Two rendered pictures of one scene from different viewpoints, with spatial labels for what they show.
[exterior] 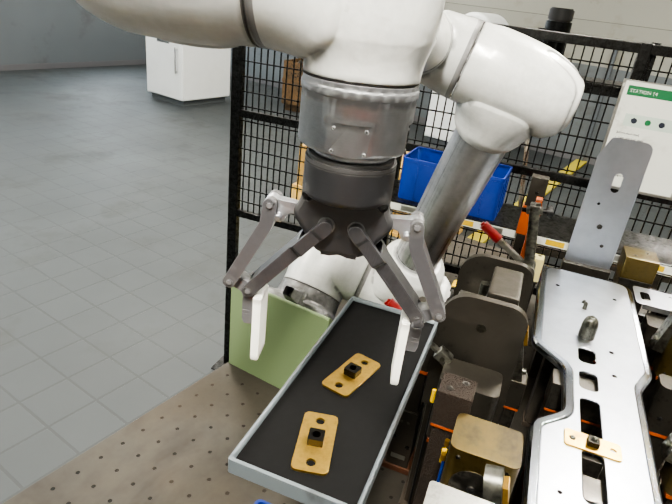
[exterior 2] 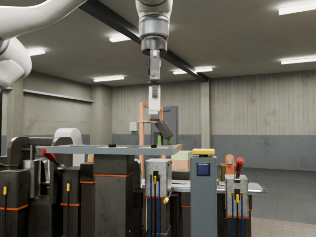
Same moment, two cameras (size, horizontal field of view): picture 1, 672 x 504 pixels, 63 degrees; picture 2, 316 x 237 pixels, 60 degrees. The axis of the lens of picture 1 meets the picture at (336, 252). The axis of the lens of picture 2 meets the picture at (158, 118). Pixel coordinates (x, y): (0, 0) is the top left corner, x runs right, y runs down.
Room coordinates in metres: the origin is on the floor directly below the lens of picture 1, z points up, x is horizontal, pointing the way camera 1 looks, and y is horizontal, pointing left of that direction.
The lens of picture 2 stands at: (0.53, 0.79, 1.21)
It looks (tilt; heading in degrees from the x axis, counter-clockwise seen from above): 3 degrees up; 263
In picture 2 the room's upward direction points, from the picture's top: straight up
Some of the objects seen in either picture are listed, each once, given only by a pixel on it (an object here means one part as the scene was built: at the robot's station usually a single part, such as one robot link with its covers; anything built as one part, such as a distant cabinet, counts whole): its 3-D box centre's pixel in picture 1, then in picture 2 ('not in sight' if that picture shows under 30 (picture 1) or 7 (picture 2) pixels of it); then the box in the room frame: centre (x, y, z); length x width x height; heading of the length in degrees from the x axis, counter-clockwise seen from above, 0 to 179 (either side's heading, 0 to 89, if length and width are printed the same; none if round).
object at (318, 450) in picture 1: (316, 438); (154, 146); (0.44, 0.00, 1.17); 0.08 x 0.04 x 0.01; 175
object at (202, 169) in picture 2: not in sight; (203, 169); (0.32, 0.07, 1.11); 0.03 x 0.01 x 0.03; 162
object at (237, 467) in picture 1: (353, 381); (114, 149); (0.55, -0.04, 1.16); 0.37 x 0.14 x 0.02; 162
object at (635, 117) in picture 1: (648, 140); not in sight; (1.60, -0.84, 1.30); 0.23 x 0.02 x 0.31; 72
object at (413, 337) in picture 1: (424, 325); not in sight; (0.43, -0.09, 1.32); 0.03 x 0.01 x 0.05; 85
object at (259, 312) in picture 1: (259, 322); (154, 98); (0.44, 0.06, 1.30); 0.03 x 0.01 x 0.07; 175
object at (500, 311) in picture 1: (464, 393); (40, 204); (0.82, -0.27, 0.94); 0.18 x 0.13 x 0.49; 162
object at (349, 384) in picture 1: (352, 371); (112, 146); (0.56, -0.04, 1.17); 0.08 x 0.04 x 0.01; 148
